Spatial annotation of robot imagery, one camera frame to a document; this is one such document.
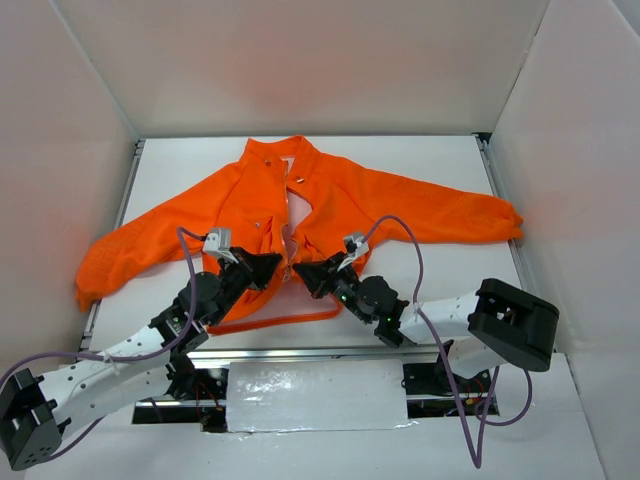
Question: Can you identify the aluminium table frame rail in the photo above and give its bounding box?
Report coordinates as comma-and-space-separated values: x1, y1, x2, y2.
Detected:
86, 135, 524, 361

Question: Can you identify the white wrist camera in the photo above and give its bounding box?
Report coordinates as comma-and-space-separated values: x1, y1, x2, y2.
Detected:
202, 227, 233, 259
338, 232, 369, 270

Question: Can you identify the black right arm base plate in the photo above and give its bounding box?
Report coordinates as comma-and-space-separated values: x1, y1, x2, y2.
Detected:
401, 363, 492, 419

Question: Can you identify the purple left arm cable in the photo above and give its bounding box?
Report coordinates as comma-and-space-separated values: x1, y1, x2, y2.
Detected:
0, 225, 211, 461

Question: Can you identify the orange zip-up jacket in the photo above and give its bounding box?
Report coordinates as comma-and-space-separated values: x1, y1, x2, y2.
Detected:
75, 136, 523, 334

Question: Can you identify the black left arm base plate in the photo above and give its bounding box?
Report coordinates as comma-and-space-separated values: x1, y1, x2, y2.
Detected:
132, 368, 229, 433

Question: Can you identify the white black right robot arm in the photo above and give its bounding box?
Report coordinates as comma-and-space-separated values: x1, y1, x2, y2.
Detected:
293, 253, 559, 391

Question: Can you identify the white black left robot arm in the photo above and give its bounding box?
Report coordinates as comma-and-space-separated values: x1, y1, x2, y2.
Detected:
1, 247, 282, 471

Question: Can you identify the white foam cover panel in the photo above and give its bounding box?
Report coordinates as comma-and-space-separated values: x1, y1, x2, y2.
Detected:
226, 359, 410, 433

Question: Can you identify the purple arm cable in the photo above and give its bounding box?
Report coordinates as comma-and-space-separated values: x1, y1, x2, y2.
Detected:
0, 225, 211, 461
362, 214, 534, 470

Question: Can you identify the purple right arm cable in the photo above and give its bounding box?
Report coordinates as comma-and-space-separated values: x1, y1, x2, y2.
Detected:
362, 214, 534, 470

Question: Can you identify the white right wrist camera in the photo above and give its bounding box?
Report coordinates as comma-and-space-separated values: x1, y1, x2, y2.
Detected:
338, 232, 369, 270

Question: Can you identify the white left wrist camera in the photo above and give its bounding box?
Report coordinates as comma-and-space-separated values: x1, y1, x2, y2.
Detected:
202, 227, 233, 259

